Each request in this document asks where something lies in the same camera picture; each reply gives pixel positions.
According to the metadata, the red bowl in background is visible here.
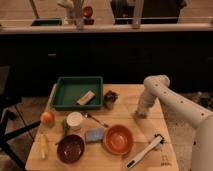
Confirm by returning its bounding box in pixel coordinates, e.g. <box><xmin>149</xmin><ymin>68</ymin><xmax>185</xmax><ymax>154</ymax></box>
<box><xmin>83</xmin><ymin>6</ymin><xmax>93</xmax><ymax>18</ymax></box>

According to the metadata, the dark small cup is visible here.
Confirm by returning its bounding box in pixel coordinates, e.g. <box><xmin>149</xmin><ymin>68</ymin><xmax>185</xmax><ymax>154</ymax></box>
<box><xmin>104</xmin><ymin>90</ymin><xmax>119</xmax><ymax>109</ymax></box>

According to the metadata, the black chair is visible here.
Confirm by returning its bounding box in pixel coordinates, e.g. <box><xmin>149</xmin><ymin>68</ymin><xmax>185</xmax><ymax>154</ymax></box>
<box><xmin>0</xmin><ymin>66</ymin><xmax>40</xmax><ymax>171</ymax></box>

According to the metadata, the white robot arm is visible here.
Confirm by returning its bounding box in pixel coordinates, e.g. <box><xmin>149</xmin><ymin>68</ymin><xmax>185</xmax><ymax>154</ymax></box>
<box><xmin>136</xmin><ymin>75</ymin><xmax>213</xmax><ymax>171</ymax></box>

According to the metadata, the white lidded jar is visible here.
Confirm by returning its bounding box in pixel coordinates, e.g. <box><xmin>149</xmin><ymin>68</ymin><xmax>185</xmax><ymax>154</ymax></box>
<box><xmin>66</xmin><ymin>112</ymin><xmax>83</xmax><ymax>131</ymax></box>

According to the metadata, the metal spoon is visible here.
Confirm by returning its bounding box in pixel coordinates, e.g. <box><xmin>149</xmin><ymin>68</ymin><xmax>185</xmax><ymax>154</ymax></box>
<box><xmin>83</xmin><ymin>113</ymin><xmax>109</xmax><ymax>128</ymax></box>

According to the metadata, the purple bowl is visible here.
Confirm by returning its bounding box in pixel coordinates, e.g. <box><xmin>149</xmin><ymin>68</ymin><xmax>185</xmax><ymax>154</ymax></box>
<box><xmin>57</xmin><ymin>134</ymin><xmax>85</xmax><ymax>164</ymax></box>

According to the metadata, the yellow corn cob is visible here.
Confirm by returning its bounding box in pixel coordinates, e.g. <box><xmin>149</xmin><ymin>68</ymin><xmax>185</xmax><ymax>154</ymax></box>
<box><xmin>40</xmin><ymin>134</ymin><xmax>49</xmax><ymax>159</ymax></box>

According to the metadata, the green tray in background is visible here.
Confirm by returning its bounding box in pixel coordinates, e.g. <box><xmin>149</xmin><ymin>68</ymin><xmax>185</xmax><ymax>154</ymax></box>
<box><xmin>31</xmin><ymin>20</ymin><xmax>62</xmax><ymax>26</ymax></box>

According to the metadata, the green plastic tray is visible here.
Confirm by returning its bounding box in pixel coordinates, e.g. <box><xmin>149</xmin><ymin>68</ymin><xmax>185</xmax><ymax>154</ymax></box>
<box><xmin>51</xmin><ymin>76</ymin><xmax>103</xmax><ymax>111</ymax></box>

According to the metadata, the wooden block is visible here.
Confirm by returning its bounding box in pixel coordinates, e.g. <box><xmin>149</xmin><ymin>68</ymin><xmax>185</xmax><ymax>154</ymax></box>
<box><xmin>77</xmin><ymin>91</ymin><xmax>95</xmax><ymax>105</ymax></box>

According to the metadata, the red apple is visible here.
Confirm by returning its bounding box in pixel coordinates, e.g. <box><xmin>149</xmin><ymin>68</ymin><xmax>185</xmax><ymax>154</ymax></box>
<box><xmin>40</xmin><ymin>112</ymin><xmax>55</xmax><ymax>127</ymax></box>

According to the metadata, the white dish brush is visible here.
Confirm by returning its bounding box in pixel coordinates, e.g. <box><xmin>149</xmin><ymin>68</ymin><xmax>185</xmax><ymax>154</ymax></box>
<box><xmin>126</xmin><ymin>134</ymin><xmax>164</xmax><ymax>169</ymax></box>

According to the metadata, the orange bowl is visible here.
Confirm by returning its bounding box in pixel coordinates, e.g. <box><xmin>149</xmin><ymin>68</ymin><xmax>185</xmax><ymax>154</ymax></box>
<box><xmin>103</xmin><ymin>124</ymin><xmax>134</xmax><ymax>155</ymax></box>

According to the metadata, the blue sponge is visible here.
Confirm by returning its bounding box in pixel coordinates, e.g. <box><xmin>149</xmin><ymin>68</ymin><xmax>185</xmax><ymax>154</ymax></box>
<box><xmin>85</xmin><ymin>128</ymin><xmax>104</xmax><ymax>143</ymax></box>

